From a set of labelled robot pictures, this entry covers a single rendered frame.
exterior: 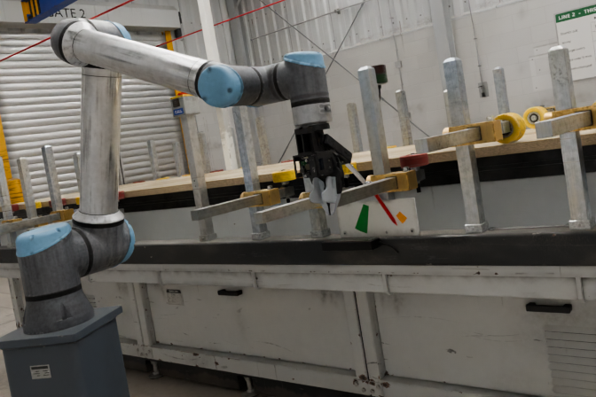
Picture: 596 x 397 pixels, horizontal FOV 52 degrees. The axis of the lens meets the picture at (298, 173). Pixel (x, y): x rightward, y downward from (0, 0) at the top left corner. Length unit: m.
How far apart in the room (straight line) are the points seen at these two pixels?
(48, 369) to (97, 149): 0.61
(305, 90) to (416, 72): 8.64
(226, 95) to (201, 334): 1.63
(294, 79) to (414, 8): 8.70
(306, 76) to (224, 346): 1.57
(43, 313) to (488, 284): 1.17
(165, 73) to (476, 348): 1.22
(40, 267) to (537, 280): 1.28
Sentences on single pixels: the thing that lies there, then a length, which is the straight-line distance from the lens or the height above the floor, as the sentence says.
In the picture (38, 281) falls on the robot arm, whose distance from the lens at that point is 1.81.
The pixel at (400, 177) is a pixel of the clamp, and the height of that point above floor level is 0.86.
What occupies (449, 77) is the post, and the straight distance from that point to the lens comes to 1.57.
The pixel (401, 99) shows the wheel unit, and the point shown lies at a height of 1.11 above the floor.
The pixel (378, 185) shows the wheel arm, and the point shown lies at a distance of 1.58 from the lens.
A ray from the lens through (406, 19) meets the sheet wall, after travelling 10.14.
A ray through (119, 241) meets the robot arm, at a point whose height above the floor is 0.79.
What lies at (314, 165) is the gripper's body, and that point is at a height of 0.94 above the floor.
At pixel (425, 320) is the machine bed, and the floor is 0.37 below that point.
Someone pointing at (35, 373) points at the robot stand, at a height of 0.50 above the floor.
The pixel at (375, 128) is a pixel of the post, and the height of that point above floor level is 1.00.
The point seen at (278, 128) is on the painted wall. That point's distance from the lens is 11.89.
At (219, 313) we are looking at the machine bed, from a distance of 2.65.
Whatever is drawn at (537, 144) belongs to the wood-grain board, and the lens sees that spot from 1.69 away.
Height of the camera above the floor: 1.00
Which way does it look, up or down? 3 degrees down
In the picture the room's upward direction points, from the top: 9 degrees counter-clockwise
